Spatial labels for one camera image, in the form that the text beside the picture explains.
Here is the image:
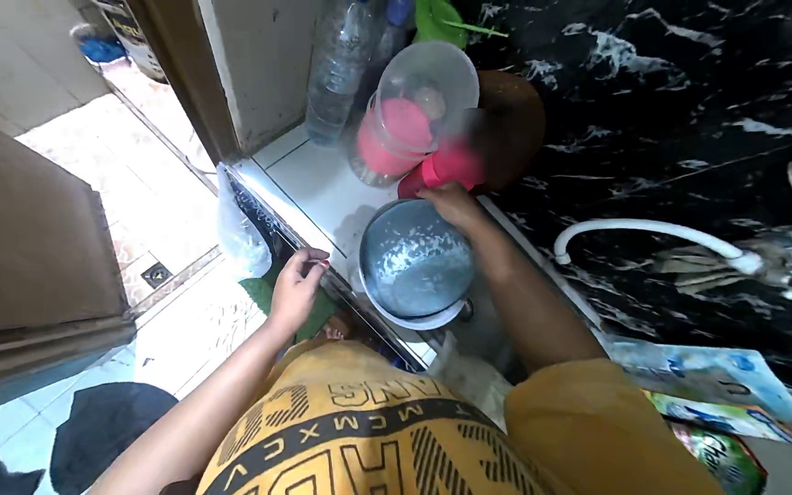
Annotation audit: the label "white translucent plastic bag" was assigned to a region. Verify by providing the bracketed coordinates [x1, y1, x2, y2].
[216, 162, 273, 279]

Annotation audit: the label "person's legs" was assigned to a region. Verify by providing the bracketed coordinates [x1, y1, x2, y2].
[322, 311, 354, 342]

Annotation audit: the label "black round rug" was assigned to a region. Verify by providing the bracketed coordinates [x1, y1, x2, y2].
[49, 381, 179, 495]

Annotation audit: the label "brown door frame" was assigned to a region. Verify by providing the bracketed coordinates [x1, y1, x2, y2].
[124, 0, 243, 174]

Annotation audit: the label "crumpled whitish plastic bag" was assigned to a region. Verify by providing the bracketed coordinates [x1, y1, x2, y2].
[426, 331, 514, 433]

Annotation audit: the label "person's left forearm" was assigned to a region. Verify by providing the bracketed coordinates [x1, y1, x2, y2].
[85, 319, 295, 495]

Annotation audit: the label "dark gray round bowl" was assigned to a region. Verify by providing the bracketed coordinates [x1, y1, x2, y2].
[360, 199, 475, 320]

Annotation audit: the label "person's body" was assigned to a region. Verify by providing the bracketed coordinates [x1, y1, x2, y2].
[159, 338, 727, 495]

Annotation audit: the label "square floor drain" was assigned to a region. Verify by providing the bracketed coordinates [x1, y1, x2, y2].
[140, 262, 173, 290]

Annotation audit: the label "beige rag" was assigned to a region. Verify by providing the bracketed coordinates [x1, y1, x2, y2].
[652, 241, 768, 297]

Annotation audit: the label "white bucket with dark print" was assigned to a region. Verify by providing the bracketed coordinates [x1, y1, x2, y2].
[91, 0, 170, 84]

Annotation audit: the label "pink red plastic cup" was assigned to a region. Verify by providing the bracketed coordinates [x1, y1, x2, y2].
[397, 139, 486, 200]

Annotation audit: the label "person's right forearm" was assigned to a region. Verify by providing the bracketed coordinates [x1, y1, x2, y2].
[463, 209, 609, 375]

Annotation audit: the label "metal sink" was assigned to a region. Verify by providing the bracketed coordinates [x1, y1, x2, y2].
[430, 256, 603, 386]

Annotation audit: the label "brown round basin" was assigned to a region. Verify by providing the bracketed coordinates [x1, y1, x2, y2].
[470, 69, 547, 193]

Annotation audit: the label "person's left hand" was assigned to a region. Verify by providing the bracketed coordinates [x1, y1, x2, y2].
[269, 247, 331, 337]

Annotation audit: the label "clear container with pink contents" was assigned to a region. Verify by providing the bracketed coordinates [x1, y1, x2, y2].
[349, 92, 434, 188]

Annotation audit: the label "green mat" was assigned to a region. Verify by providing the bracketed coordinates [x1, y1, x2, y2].
[238, 272, 337, 345]

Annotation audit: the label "white curved faucet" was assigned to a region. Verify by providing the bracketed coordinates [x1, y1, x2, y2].
[553, 218, 792, 307]

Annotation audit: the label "green plastic strainer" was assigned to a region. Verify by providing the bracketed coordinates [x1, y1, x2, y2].
[414, 0, 510, 50]

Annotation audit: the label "green red packet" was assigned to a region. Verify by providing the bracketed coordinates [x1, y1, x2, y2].
[668, 421, 770, 495]

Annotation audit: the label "green white long packet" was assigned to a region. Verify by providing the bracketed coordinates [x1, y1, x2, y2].
[643, 389, 792, 445]

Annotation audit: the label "blue white plastic packet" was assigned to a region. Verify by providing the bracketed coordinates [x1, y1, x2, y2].
[602, 335, 792, 423]

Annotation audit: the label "plastic bottle with purple cap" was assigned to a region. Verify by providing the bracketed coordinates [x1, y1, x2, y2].
[360, 0, 416, 104]

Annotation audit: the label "brown wooden door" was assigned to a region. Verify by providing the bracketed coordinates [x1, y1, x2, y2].
[0, 104, 137, 422]

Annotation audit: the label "white round pot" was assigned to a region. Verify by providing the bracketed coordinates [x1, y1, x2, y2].
[348, 198, 468, 332]

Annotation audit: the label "person's right hand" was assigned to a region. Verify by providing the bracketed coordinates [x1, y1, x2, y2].
[417, 181, 485, 233]

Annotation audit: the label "clear plastic tub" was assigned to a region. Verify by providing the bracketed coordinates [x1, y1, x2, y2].
[374, 40, 480, 154]

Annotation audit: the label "clear plastic bottle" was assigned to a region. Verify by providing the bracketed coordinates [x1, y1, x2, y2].
[304, 0, 378, 147]

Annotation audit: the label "blue cloth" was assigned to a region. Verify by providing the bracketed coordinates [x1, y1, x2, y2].
[78, 34, 127, 64]

